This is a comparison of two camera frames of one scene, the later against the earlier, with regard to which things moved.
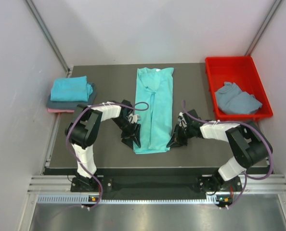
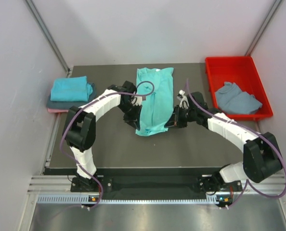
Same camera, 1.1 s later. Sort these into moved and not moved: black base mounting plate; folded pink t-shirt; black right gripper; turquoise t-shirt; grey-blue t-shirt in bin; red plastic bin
Moved: turquoise t-shirt; black right gripper
Not moved: folded pink t-shirt; black base mounting plate; red plastic bin; grey-blue t-shirt in bin
